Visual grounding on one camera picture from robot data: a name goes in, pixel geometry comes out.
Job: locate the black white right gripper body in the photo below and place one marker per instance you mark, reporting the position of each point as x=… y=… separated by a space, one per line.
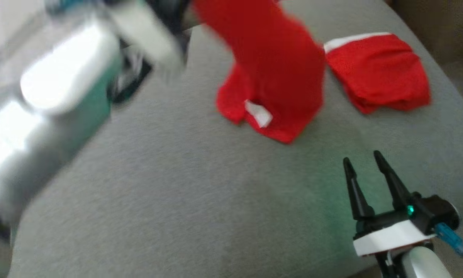
x=409 y=227

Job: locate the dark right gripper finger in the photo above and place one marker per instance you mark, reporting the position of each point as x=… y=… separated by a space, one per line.
x=357 y=193
x=393 y=185

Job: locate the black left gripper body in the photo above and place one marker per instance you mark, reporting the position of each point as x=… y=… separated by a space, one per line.
x=150 y=34

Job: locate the red jersey with white trim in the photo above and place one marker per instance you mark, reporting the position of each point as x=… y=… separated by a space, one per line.
x=273 y=69

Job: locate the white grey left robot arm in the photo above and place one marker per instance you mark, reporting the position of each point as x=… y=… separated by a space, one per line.
x=50 y=100

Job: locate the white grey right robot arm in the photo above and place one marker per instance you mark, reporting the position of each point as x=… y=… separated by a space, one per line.
x=420 y=264

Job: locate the red shorts with white stripe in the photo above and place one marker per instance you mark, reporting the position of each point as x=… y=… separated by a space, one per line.
x=382 y=73

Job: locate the large grey sofa ottoman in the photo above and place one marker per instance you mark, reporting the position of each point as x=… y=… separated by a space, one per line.
x=200 y=193

